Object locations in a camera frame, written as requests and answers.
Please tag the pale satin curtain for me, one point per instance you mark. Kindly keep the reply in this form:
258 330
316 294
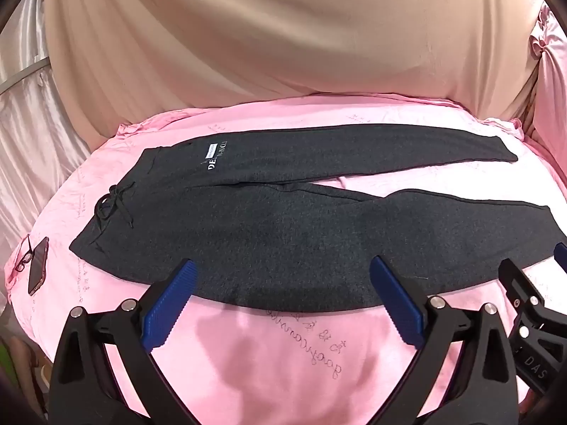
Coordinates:
31 150

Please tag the dark-framed eyeglasses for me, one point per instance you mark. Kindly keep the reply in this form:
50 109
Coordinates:
23 259

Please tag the pink bedsheet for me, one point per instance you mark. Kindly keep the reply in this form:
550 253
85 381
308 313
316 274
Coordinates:
274 363

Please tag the dark grey pants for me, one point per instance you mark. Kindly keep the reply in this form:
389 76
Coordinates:
283 230

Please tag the smartphone with dark case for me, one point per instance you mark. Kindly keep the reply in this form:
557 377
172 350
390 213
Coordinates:
39 265

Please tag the beige padded headboard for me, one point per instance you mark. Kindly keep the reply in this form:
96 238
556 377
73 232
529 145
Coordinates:
283 31

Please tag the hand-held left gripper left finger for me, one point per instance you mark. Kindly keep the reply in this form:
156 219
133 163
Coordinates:
170 303

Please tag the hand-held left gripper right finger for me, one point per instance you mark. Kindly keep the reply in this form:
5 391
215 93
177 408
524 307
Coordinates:
396 303

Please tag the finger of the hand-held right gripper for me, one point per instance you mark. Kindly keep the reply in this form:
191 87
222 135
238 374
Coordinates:
561 256
522 281

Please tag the pink satin ruffled pillow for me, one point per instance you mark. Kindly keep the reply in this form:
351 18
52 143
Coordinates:
549 75

